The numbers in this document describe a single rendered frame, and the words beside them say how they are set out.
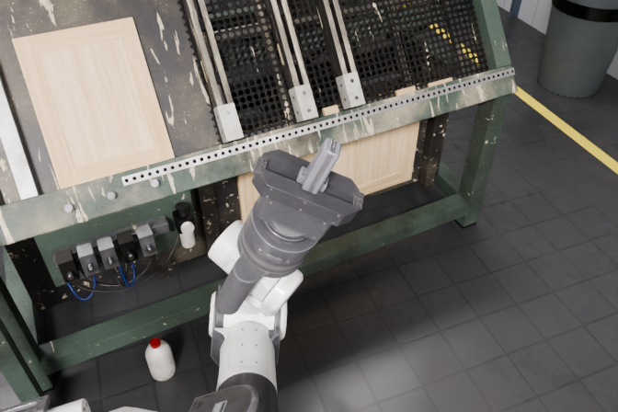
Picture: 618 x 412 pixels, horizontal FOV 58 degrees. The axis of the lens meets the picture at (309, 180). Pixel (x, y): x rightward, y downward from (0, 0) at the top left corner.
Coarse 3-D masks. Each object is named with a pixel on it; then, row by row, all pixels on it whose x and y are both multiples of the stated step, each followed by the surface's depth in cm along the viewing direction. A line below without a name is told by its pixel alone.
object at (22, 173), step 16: (0, 80) 170; (0, 96) 170; (0, 112) 170; (0, 128) 170; (16, 128) 172; (16, 144) 172; (16, 160) 172; (16, 176) 172; (32, 176) 174; (32, 192) 173
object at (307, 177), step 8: (328, 144) 56; (320, 152) 57; (328, 152) 56; (312, 160) 60; (320, 160) 56; (304, 168) 60; (312, 168) 58; (320, 168) 57; (304, 176) 60; (312, 176) 58; (304, 184) 59; (312, 184) 59
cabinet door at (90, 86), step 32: (64, 32) 179; (96, 32) 182; (128, 32) 185; (32, 64) 175; (64, 64) 179; (96, 64) 182; (128, 64) 185; (32, 96) 175; (64, 96) 179; (96, 96) 182; (128, 96) 186; (64, 128) 179; (96, 128) 182; (128, 128) 186; (160, 128) 189; (64, 160) 178; (96, 160) 182; (128, 160) 185; (160, 160) 189
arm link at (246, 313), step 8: (216, 312) 94; (240, 312) 94; (248, 312) 90; (256, 312) 91; (216, 320) 93; (224, 320) 94; (232, 320) 94; (240, 320) 94; (248, 320) 94; (256, 320) 94; (264, 320) 94; (272, 320) 94; (272, 328) 95
